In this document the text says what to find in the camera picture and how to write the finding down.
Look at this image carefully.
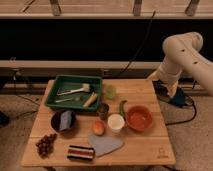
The orange peach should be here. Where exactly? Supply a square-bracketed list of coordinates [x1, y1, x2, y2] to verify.
[92, 121, 105, 136]

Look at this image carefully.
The yellow banana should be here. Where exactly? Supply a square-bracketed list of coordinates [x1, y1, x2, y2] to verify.
[83, 93, 98, 108]

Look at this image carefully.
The wooden table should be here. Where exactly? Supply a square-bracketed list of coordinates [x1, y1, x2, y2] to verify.
[21, 79, 176, 167]

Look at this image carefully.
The black power cable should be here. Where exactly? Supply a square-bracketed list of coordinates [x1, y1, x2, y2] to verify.
[119, 9, 157, 75]

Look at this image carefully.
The red bowl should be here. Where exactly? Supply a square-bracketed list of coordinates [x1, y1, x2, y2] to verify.
[125, 106, 153, 132]

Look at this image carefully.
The green plastic tray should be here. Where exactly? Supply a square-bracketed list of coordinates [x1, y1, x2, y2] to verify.
[45, 75, 102, 112]

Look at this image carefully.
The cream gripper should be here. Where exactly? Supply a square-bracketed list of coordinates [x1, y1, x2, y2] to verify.
[147, 70, 180, 97]

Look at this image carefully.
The striped cloth block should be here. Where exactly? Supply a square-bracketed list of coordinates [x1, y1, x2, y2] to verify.
[67, 145, 95, 161]

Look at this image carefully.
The light green cup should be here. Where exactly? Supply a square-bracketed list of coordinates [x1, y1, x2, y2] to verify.
[105, 85, 116, 99]

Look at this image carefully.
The dark brown bowl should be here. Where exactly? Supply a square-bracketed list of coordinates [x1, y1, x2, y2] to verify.
[51, 110, 76, 133]

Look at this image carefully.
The blue black device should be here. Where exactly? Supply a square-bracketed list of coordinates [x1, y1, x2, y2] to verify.
[169, 88, 186, 107]

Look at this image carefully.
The purple grape bunch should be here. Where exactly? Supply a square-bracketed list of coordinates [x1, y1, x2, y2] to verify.
[36, 133, 57, 158]

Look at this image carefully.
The white dish brush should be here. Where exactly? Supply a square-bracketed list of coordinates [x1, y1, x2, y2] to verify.
[58, 83, 91, 96]

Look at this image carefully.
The white cup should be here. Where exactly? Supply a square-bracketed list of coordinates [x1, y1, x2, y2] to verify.
[107, 114, 125, 133]

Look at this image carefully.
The blue sponge block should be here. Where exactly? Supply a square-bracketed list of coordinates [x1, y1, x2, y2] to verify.
[59, 111, 71, 131]

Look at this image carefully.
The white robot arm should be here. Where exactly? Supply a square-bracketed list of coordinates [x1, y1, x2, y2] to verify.
[147, 32, 213, 97]

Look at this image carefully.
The grey blue cloth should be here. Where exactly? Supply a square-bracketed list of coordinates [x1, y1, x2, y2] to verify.
[88, 134, 124, 157]

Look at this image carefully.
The silver fork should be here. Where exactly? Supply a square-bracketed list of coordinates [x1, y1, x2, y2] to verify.
[55, 97, 81, 103]

